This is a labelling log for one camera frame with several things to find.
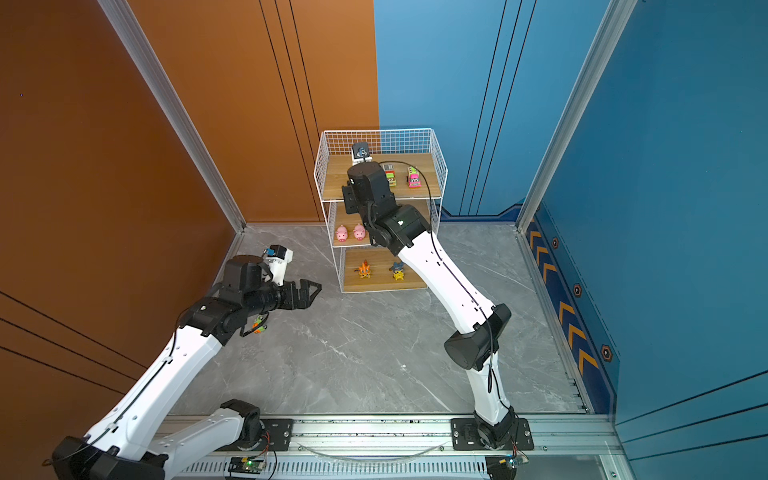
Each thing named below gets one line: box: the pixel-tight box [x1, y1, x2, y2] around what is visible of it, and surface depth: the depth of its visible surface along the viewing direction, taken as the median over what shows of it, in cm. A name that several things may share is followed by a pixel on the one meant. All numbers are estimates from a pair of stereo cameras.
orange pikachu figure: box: [354, 259, 371, 279], surface depth 101 cm
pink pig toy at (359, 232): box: [353, 223, 366, 241], surface depth 84 cm
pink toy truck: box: [407, 166, 423, 189], surface depth 72 cm
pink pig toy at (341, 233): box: [336, 224, 348, 243], surface depth 84 cm
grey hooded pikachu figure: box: [388, 261, 405, 281], surface depth 101 cm
